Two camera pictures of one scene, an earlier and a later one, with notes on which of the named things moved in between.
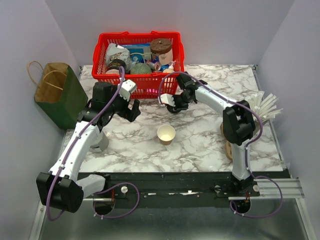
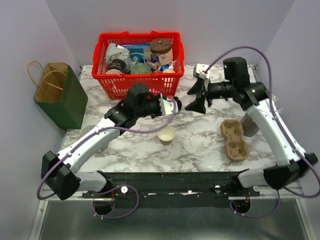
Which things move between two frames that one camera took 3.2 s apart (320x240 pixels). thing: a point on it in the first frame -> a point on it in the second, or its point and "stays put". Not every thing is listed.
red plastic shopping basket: x=152 y=60 stays put
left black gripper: x=127 y=113 -> x=156 y=99
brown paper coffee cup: x=165 y=133 stays put
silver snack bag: x=114 y=51 stays put
